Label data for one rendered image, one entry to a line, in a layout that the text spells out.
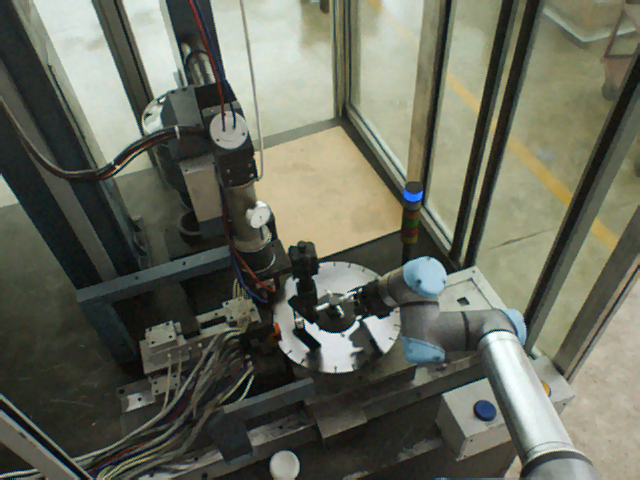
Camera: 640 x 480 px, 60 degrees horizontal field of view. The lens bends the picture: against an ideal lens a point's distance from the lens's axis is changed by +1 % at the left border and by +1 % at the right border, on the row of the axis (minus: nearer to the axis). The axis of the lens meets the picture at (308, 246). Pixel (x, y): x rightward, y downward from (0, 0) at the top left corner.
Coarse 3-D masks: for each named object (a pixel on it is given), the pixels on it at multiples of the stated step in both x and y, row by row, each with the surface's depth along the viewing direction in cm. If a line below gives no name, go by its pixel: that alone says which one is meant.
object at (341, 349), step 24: (336, 264) 147; (288, 288) 143; (336, 288) 142; (288, 312) 138; (288, 336) 133; (312, 336) 133; (336, 336) 132; (360, 336) 132; (384, 336) 131; (312, 360) 128; (336, 360) 128; (360, 360) 128
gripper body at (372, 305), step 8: (360, 288) 122; (368, 288) 120; (376, 288) 114; (360, 296) 118; (368, 296) 119; (376, 296) 115; (360, 304) 121; (368, 304) 118; (376, 304) 113; (384, 304) 113; (360, 312) 120; (368, 312) 119; (376, 312) 119; (384, 312) 120; (360, 320) 120
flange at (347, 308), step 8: (320, 304) 137; (344, 304) 137; (352, 304) 137; (320, 312) 136; (328, 312) 134; (336, 312) 134; (344, 312) 135; (352, 312) 135; (320, 320) 134; (328, 320) 134; (336, 320) 134; (344, 320) 134; (352, 320) 134; (328, 328) 133; (336, 328) 133; (344, 328) 133
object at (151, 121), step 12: (156, 108) 176; (144, 120) 171; (156, 120) 174; (144, 132) 168; (156, 156) 174; (168, 156) 167; (168, 168) 172; (180, 168) 169; (168, 180) 178; (180, 180) 174; (180, 192) 187
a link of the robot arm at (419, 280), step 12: (408, 264) 103; (420, 264) 100; (432, 264) 101; (396, 276) 106; (408, 276) 101; (420, 276) 99; (432, 276) 100; (444, 276) 101; (396, 288) 105; (408, 288) 102; (420, 288) 99; (432, 288) 100; (396, 300) 108; (408, 300) 101; (420, 300) 101; (432, 300) 101
